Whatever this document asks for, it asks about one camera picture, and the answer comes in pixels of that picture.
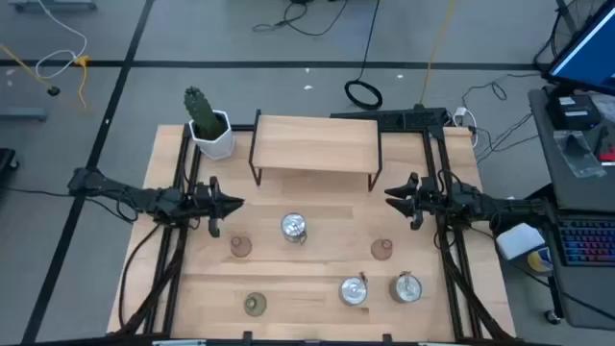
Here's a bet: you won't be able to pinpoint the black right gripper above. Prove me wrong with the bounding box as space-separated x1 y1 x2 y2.
383 171 446 231

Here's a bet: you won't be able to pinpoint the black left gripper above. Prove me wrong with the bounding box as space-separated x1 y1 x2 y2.
191 176 245 238

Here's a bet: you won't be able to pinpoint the pink glass candle holder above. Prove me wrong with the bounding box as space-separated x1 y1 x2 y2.
370 238 394 261
230 235 253 259

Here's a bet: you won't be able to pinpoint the floral label tin candle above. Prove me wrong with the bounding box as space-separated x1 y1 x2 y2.
280 212 308 246

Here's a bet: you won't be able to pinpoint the orange label tin candle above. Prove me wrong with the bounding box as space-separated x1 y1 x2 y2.
388 270 424 305

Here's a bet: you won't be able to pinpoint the green glass candle holder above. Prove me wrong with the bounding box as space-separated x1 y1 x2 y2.
243 291 268 318

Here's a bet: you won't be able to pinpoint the ribbed silver tin candle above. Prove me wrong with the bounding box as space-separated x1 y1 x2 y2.
337 271 370 308

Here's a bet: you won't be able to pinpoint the white hexagonal plant pot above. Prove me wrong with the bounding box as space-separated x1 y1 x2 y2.
188 109 236 161

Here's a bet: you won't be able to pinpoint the black power strip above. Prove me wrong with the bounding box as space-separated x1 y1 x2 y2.
330 106 448 132

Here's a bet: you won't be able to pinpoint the green artificial cactus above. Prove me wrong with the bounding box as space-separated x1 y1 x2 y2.
183 86 227 140

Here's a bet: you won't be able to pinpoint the white plug adapter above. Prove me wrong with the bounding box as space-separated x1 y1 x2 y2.
451 106 480 148

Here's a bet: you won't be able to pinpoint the wooden shelf riser black legs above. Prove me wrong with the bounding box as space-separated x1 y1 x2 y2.
248 109 384 192

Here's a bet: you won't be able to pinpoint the white box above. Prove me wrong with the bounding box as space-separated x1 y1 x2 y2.
495 222 547 260

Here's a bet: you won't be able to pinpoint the blue yellow package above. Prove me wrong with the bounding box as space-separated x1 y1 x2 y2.
527 247 554 275

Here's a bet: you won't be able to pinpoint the grey side desk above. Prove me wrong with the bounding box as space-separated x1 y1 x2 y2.
528 86 615 333

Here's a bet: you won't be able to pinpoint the clear plastic bag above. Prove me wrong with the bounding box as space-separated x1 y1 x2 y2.
552 129 607 179

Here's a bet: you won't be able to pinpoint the backlit rainbow keyboard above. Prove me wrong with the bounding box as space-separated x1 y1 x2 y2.
556 216 615 268

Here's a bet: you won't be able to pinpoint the small black box device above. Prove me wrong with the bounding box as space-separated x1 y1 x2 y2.
546 93 602 131

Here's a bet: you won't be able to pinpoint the grey furniture base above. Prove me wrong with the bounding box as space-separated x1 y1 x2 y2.
7 0 97 13
0 106 49 122

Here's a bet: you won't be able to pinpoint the black chair castor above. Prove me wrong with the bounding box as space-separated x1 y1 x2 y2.
0 147 20 174

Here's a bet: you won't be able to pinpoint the computer monitor blue screen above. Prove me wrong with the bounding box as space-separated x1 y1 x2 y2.
542 0 615 97

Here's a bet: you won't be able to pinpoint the black aluminium table frame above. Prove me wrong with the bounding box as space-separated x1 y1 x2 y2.
108 122 518 346

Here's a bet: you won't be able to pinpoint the black coiled hanging cable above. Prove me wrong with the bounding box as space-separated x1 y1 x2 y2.
343 0 384 111

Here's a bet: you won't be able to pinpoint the yellow hanging cable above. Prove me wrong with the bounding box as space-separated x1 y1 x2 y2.
419 0 456 106

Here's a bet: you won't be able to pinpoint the black floor cable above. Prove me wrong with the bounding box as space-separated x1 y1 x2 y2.
252 0 348 37

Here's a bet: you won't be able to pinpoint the yellow floor cable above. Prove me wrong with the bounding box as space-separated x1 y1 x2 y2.
0 42 92 110

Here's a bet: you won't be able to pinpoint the white floor cable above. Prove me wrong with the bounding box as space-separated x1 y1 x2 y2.
34 0 88 81

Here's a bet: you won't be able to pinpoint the black wire fan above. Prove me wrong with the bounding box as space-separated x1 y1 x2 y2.
532 0 609 73

